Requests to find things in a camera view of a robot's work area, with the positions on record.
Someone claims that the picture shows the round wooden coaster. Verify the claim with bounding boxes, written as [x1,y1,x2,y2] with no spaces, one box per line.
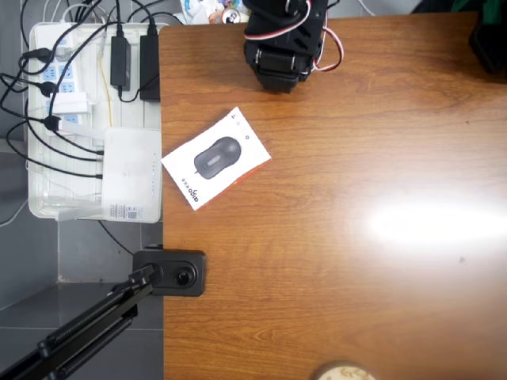
[314,360,377,380]

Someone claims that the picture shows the black leader arm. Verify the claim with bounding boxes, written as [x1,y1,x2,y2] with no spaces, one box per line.
[468,13,507,76]

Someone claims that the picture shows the silver drink can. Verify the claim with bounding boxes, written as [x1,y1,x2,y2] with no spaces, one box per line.
[221,6,242,25]

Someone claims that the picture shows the black adapter output cable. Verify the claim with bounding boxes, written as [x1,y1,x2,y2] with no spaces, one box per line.
[116,73,162,103]

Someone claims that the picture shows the slim black power adapter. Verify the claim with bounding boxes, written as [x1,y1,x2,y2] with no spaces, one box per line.
[109,36,132,92]

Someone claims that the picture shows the black power cable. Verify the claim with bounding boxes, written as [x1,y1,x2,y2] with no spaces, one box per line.
[114,0,124,39]
[130,0,159,36]

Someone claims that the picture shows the dark green cloth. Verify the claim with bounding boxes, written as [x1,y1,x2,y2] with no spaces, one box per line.
[451,0,482,13]

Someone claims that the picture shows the black floor cable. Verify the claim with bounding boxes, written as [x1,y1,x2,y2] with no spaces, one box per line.
[97,219,135,257]

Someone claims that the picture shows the thin yellow cable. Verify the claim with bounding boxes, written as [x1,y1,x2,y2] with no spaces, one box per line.
[97,35,115,128]

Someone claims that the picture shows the white charger plug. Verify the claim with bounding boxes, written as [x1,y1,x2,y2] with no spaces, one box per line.
[51,91,91,116]

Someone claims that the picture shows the black router cable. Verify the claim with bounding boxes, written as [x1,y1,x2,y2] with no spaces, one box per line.
[51,126,105,155]
[6,120,105,179]
[24,98,105,162]

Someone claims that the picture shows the wide black power adapter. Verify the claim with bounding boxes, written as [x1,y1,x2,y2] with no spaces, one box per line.
[139,34,162,102]

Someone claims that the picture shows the printed white plastic bag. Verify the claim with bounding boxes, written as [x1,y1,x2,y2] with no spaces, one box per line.
[180,0,223,25]

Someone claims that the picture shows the black stand clamp base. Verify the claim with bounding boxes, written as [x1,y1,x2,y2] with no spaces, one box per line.
[132,248,208,298]

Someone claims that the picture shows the red white servo cable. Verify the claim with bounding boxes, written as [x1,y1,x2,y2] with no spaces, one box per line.
[243,0,345,73]

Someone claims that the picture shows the white router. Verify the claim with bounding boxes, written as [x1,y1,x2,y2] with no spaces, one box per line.
[57,120,164,225]

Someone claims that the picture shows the orange white mouse box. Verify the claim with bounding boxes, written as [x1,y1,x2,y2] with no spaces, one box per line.
[161,105,273,212]

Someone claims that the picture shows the black office chair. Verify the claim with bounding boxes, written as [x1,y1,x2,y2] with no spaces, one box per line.
[410,0,452,15]

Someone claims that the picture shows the white power strip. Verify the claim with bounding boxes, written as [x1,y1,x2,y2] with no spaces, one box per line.
[37,33,86,135]

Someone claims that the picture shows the white plastic tray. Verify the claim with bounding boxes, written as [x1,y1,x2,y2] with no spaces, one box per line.
[27,21,166,222]

